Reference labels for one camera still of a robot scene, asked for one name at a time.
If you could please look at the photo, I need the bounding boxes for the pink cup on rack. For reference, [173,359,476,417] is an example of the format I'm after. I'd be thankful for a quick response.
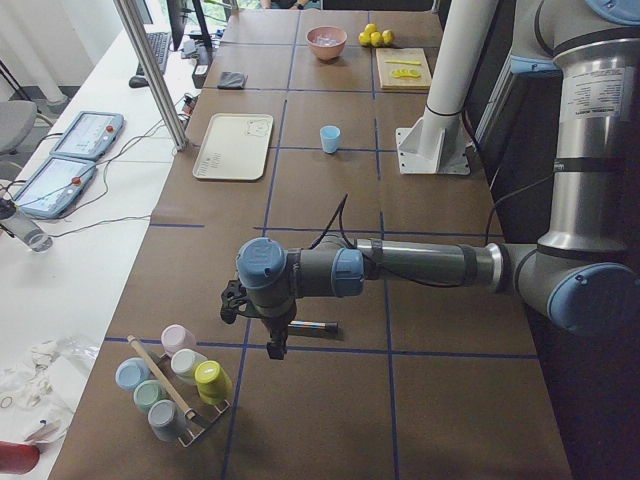
[160,324,197,358]

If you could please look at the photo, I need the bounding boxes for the upper teach pendant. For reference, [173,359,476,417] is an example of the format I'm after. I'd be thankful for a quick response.
[50,111,125,161]

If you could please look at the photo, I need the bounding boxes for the grey office chair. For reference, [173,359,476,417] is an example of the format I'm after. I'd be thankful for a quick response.
[1,100,54,179]

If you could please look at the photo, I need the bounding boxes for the crumpled white plastic bags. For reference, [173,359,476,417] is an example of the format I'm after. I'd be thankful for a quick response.
[1,336,99,445]

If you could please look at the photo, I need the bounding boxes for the steel muddler black head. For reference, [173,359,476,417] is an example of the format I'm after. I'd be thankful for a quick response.
[288,320,339,334]

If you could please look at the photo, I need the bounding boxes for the lower teach pendant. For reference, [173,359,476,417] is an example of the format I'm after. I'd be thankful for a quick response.
[14,155,96,219]

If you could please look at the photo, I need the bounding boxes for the wooden cutting board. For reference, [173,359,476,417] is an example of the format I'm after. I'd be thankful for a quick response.
[376,48,432,90]

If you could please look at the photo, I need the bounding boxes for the black computer mouse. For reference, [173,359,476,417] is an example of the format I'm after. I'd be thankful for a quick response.
[128,75,149,89]

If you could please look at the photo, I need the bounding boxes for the lemon slices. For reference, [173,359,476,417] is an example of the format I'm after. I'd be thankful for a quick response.
[390,68,422,79]

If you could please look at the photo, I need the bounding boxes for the cream bear tray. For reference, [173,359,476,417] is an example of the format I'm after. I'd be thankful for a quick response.
[192,113,274,181]

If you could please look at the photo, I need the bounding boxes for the pink bowl of ice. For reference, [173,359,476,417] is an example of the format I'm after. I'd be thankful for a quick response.
[306,26,347,61]

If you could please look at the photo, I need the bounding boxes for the light blue cup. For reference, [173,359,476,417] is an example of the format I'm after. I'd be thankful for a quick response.
[320,125,341,154]

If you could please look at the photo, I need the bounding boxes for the yellow plastic knife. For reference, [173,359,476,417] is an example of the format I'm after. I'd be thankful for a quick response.
[385,59,422,66]

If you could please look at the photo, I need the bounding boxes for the clear water bottle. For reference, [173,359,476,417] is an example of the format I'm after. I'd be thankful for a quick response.
[0,199,53,252]

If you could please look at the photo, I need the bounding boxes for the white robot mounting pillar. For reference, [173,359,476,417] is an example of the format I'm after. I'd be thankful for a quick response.
[396,0,498,175]

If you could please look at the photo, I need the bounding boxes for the white cup on rack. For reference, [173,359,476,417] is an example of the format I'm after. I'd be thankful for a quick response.
[171,348,208,385]

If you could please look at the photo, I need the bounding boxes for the yellow-green cup on rack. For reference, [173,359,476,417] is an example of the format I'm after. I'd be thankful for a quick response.
[194,360,233,405]

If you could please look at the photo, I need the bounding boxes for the teach pendant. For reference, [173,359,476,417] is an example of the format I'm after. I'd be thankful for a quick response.
[14,155,96,219]
[50,111,125,161]

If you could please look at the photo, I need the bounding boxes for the grey cup on rack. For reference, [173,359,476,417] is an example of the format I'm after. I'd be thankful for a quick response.
[147,399,187,442]

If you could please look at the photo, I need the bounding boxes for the aluminium frame post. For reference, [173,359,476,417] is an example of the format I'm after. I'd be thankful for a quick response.
[114,0,188,151]

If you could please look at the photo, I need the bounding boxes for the black monitor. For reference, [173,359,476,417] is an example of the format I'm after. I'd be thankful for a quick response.
[165,0,212,51]

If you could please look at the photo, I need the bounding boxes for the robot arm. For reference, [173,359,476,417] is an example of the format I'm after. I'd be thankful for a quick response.
[220,1,639,359]

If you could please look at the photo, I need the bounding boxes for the wire cup rack wooden handle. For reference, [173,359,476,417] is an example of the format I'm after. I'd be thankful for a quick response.
[127,335,231,448]

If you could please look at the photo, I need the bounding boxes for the black keyboard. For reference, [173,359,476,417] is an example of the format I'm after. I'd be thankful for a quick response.
[146,32,172,74]

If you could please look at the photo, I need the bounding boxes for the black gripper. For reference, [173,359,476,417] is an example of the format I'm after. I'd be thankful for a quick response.
[262,305,295,360]

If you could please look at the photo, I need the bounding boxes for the grey folded cloth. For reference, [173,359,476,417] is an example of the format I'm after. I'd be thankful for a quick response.
[217,71,248,90]

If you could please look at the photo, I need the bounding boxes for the blue cup on rack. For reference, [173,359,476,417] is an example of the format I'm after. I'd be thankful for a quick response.
[115,357,151,391]

